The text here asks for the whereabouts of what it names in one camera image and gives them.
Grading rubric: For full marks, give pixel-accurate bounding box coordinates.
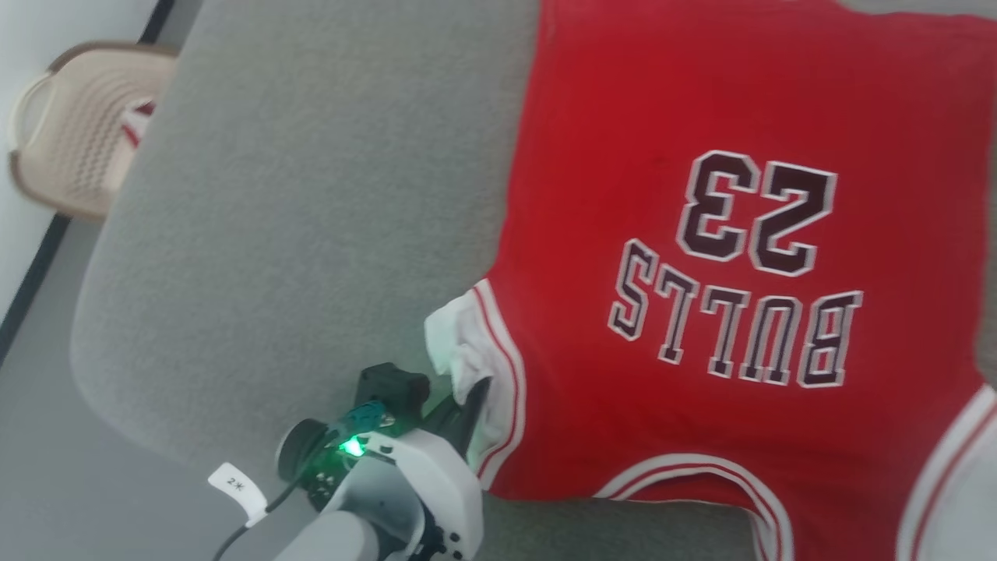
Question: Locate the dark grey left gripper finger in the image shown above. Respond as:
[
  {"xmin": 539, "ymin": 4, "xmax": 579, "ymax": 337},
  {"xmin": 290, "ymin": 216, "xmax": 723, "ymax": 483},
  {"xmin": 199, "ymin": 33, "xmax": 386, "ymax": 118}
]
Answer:
[{"xmin": 425, "ymin": 377, "xmax": 492, "ymax": 471}]

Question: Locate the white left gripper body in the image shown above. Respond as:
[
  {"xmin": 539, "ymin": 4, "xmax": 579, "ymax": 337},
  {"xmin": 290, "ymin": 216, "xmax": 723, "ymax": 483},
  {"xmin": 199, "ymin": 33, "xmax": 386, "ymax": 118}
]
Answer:
[{"xmin": 323, "ymin": 427, "xmax": 485, "ymax": 561}]

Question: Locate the red Bulls basketball jersey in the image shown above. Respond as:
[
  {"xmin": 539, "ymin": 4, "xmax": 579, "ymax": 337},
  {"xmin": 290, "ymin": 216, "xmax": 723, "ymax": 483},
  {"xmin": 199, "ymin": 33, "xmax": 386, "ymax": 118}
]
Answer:
[{"xmin": 425, "ymin": 0, "xmax": 997, "ymax": 561}]

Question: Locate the white cloth with red stripes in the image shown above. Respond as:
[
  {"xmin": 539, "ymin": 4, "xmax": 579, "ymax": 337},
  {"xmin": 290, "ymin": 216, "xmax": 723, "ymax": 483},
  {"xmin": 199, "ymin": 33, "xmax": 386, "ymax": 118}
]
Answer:
[{"xmin": 119, "ymin": 100, "xmax": 157, "ymax": 149}]

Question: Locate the grey fabric sofa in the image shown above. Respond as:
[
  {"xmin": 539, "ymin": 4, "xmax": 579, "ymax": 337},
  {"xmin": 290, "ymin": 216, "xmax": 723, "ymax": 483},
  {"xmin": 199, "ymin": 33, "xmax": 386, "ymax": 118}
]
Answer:
[{"xmin": 70, "ymin": 0, "xmax": 997, "ymax": 561}]

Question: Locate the beige plastic laundry basket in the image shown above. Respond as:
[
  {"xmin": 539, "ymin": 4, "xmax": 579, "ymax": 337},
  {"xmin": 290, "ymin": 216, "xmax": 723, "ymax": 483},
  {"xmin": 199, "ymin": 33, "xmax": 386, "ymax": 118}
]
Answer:
[{"xmin": 8, "ymin": 41, "xmax": 180, "ymax": 223}]

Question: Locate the teal cable plug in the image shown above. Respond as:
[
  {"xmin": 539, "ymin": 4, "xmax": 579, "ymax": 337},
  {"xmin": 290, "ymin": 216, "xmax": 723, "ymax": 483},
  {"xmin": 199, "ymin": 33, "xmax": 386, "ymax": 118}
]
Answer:
[{"xmin": 345, "ymin": 400, "xmax": 388, "ymax": 435}]

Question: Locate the thin black cable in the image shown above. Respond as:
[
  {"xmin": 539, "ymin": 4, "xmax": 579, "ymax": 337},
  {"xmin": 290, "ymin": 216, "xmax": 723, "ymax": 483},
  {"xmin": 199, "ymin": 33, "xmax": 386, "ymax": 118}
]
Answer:
[{"xmin": 212, "ymin": 425, "xmax": 351, "ymax": 561}]

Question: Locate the white cable label tag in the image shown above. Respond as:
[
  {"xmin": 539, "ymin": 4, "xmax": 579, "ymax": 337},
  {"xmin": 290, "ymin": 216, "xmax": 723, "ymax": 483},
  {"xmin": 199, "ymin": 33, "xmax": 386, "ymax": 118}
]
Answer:
[{"xmin": 208, "ymin": 462, "xmax": 268, "ymax": 525}]

